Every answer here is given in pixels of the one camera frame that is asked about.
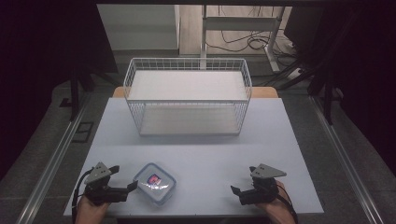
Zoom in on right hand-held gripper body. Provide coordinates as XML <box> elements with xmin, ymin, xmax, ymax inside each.
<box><xmin>238</xmin><ymin>162</ymin><xmax>288</xmax><ymax>206</ymax></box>

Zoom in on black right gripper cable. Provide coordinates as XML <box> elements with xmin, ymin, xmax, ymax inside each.
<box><xmin>276</xmin><ymin>189</ymin><xmax>299</xmax><ymax>224</ymax></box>

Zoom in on metal floor rail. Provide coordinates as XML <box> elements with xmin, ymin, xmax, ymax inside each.
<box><xmin>308</xmin><ymin>94</ymin><xmax>387</xmax><ymax>224</ymax></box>
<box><xmin>14</xmin><ymin>92</ymin><xmax>92</xmax><ymax>224</ymax></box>

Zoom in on clear blue-rimmed food container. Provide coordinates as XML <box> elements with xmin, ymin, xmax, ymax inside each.
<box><xmin>133</xmin><ymin>161</ymin><xmax>177</xmax><ymax>207</ymax></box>

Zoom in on white power strip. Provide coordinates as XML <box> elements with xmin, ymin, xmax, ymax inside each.
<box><xmin>285</xmin><ymin>67</ymin><xmax>305</xmax><ymax>81</ymax></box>

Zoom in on black metal stand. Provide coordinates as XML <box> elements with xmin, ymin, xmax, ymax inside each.
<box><xmin>307</xmin><ymin>59</ymin><xmax>335</xmax><ymax>126</ymax></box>
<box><xmin>68</xmin><ymin>60</ymin><xmax>96</xmax><ymax>123</ymax></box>

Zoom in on dark curtain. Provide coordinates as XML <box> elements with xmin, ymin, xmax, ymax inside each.
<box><xmin>0</xmin><ymin>0</ymin><xmax>120</xmax><ymax>183</ymax></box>
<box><xmin>283</xmin><ymin>4</ymin><xmax>396</xmax><ymax>176</ymax></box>

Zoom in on white wire basket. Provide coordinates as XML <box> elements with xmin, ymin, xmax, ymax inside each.
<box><xmin>122</xmin><ymin>57</ymin><xmax>253</xmax><ymax>137</ymax></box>

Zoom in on white cabinet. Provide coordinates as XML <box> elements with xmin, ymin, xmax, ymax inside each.
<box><xmin>96</xmin><ymin>4</ymin><xmax>181</xmax><ymax>51</ymax></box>

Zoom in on white metal desk frame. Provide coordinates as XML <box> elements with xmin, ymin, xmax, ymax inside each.
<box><xmin>200</xmin><ymin>4</ymin><xmax>287</xmax><ymax>74</ymax></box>

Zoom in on person's right hand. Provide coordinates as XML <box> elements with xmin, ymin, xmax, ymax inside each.
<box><xmin>255</xmin><ymin>180</ymin><xmax>290</xmax><ymax>217</ymax></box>

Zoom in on person's left hand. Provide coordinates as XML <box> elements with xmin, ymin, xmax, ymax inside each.
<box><xmin>75</xmin><ymin>195</ymin><xmax>110</xmax><ymax>224</ymax></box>

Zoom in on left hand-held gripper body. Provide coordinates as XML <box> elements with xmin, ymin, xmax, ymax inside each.
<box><xmin>83</xmin><ymin>161</ymin><xmax>130</xmax><ymax>206</ymax></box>

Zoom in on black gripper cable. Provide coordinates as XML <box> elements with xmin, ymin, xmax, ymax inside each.
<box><xmin>276</xmin><ymin>189</ymin><xmax>299</xmax><ymax>224</ymax></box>
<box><xmin>71</xmin><ymin>167</ymin><xmax>95</xmax><ymax>224</ymax></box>

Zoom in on black floor cables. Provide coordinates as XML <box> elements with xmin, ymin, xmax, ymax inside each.
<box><xmin>205</xmin><ymin>5</ymin><xmax>301</xmax><ymax>54</ymax></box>

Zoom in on wooden board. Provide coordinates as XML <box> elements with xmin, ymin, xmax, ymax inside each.
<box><xmin>111</xmin><ymin>86</ymin><xmax>280</xmax><ymax>100</ymax></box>

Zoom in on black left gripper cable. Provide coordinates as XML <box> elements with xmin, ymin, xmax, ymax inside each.
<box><xmin>71</xmin><ymin>167</ymin><xmax>95</xmax><ymax>224</ymax></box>

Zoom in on black floor bracket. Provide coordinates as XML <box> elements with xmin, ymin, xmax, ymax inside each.
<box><xmin>71</xmin><ymin>121</ymin><xmax>95</xmax><ymax>145</ymax></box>

